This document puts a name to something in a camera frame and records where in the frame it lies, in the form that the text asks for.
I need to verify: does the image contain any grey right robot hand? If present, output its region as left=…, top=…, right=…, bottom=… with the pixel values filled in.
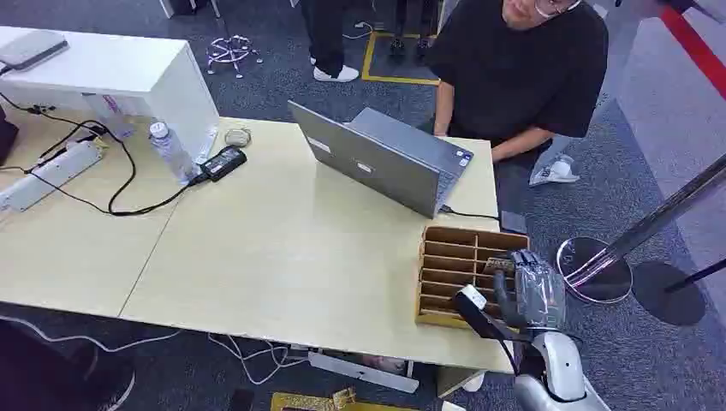
left=491, top=248, right=568, bottom=336

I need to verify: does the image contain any printed card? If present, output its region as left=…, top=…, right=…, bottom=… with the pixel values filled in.
left=482, top=257, right=516, bottom=278

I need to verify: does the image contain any wooden card box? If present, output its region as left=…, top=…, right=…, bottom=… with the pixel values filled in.
left=414, top=225, right=530, bottom=331

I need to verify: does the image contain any white plastic bag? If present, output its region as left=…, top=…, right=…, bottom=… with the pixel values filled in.
left=528, top=153, right=581, bottom=188

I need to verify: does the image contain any black stanchion base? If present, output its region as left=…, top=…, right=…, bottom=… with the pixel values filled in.
left=631, top=258, right=726, bottom=328

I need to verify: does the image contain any seated person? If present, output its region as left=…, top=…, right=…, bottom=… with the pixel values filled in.
left=425, top=0, right=611, bottom=165

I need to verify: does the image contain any yellow floor tape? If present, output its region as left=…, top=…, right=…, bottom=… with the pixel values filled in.
left=360, top=31, right=443, bottom=88

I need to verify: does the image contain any red barrier belt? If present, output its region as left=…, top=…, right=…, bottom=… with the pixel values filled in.
left=658, top=4, right=726, bottom=102

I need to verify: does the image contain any standing person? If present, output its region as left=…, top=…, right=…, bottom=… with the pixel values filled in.
left=299, top=0, right=362, bottom=84

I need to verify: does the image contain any clear round lid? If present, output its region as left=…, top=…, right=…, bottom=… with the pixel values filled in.
left=223, top=127, right=253, bottom=149

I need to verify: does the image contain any black power adapter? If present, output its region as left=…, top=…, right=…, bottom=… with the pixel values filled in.
left=199, top=146, right=249, bottom=184

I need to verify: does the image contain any chrome chair base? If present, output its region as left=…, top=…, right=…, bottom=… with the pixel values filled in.
left=205, top=34, right=265, bottom=80

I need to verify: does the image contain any clear water bottle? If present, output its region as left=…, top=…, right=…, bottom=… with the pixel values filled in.
left=148, top=121, right=198, bottom=186

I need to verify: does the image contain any white cabinet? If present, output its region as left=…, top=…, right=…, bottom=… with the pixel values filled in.
left=0, top=25, right=221, bottom=166

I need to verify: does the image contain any black box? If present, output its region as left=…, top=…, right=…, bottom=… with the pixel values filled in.
left=0, top=106, right=21, bottom=167

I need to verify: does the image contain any grey closed laptop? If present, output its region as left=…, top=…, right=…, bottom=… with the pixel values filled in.
left=0, top=29, right=70, bottom=73

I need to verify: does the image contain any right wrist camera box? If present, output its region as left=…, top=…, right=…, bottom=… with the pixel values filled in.
left=453, top=283, right=515, bottom=343

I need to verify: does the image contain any black laptop cable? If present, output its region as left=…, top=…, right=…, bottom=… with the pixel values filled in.
left=438, top=205, right=503, bottom=223

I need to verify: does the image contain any chrome stanchion post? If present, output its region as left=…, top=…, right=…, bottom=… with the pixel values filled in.
left=555, top=152, right=726, bottom=305

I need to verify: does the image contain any gold floor bracket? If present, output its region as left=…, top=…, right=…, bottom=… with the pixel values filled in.
left=270, top=387, right=422, bottom=411

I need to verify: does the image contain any white floor cable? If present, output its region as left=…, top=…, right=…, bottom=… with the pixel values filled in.
left=0, top=314, right=310, bottom=387

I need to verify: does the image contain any black power cable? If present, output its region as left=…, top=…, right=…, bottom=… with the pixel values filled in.
left=0, top=93, right=203, bottom=217

